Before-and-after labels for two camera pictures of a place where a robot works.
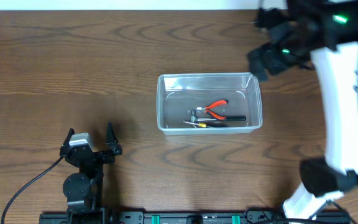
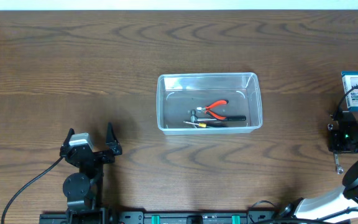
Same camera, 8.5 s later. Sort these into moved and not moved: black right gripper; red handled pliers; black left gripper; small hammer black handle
Moved: black right gripper
Not moved: red handled pliers; black left gripper; small hammer black handle
